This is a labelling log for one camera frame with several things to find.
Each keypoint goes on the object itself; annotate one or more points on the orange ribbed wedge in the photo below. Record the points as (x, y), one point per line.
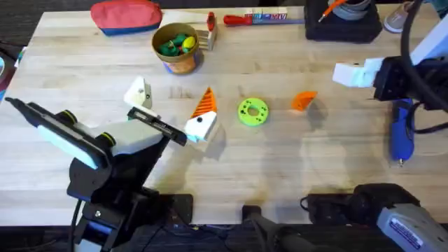
(302, 100)

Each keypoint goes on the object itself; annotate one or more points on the red and blue zip bag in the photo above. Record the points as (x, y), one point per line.
(124, 15)

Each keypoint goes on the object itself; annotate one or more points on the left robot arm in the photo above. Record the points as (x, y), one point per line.
(105, 213)

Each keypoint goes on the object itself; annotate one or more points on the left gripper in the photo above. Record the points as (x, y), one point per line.
(134, 136)

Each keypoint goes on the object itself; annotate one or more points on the blue electric screwdriver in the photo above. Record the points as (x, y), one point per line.
(402, 136)

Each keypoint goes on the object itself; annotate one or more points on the black box with tape roll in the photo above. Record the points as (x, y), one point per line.
(341, 29)

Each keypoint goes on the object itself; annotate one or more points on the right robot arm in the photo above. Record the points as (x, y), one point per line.
(409, 227)

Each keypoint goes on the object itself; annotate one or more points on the brown tub of toys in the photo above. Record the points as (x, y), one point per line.
(176, 45)

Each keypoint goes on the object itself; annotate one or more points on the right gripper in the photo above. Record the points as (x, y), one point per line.
(392, 80)

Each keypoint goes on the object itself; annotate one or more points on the black flat wrist plate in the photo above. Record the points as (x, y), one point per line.
(66, 141)

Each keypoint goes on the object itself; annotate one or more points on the green disc with holes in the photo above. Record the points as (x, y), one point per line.
(246, 117)

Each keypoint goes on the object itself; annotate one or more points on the grey shoe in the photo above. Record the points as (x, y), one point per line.
(397, 21)

